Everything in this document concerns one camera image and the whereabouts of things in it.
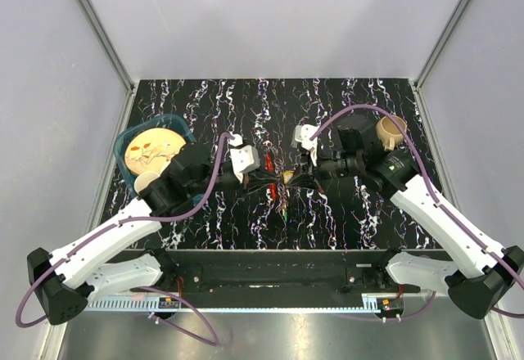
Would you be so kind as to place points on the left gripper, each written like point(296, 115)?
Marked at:
point(256, 181)

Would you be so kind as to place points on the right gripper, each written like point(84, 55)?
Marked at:
point(301, 178)

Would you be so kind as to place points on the yellow key tag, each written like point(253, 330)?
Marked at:
point(287, 176)

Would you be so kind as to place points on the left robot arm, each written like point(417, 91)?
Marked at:
point(66, 279)

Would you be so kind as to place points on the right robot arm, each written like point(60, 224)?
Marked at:
point(481, 270)

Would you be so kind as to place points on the beige ceramic mug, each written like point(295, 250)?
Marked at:
point(389, 134)

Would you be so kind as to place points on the teal plastic container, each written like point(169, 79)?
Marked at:
point(170, 121)

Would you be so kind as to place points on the painted round plate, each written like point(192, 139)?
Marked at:
point(152, 150)

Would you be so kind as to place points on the black base bar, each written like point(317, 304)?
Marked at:
point(203, 271)

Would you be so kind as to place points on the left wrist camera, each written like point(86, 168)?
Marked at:
point(244, 157)

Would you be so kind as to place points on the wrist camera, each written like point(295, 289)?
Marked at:
point(304, 137)
point(244, 157)

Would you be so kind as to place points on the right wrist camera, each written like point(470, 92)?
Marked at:
point(304, 137)

